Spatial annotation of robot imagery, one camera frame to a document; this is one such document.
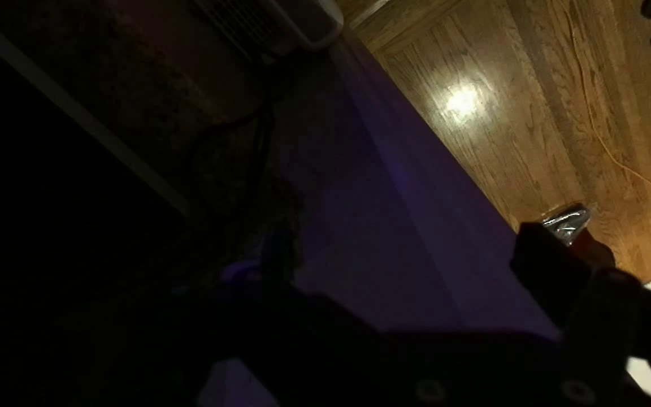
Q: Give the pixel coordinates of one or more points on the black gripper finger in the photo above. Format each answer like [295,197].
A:
[553,263]

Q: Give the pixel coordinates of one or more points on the wooden counter base cabinet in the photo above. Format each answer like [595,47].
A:
[158,69]

